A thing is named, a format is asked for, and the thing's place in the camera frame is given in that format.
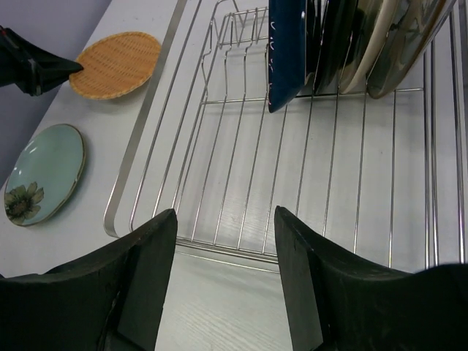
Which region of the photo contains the cream plate with black patch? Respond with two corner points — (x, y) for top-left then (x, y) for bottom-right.
(339, 0), (398, 94)

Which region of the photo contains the glossy black plate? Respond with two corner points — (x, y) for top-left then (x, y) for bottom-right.
(306, 0), (358, 95)

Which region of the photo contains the orange woven round plate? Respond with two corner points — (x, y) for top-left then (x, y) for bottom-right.
(69, 31), (162, 100)

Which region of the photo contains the grey reindeer pattern plate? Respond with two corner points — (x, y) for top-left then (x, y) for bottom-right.
(367, 0), (454, 99)

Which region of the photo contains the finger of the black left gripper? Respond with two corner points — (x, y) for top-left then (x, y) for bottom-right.
(1, 27), (83, 97)

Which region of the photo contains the metal wire dish rack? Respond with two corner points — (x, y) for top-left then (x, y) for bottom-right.
(103, 1), (467, 271)

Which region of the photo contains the mint green flower plate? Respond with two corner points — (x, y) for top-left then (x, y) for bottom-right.
(4, 124), (86, 227)

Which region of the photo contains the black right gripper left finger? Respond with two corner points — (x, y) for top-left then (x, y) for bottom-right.
(1, 209), (178, 350)

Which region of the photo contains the dark blue glazed plate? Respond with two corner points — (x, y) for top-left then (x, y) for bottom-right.
(268, 0), (317, 113)

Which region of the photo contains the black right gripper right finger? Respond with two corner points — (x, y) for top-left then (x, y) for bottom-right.
(274, 206), (467, 350)

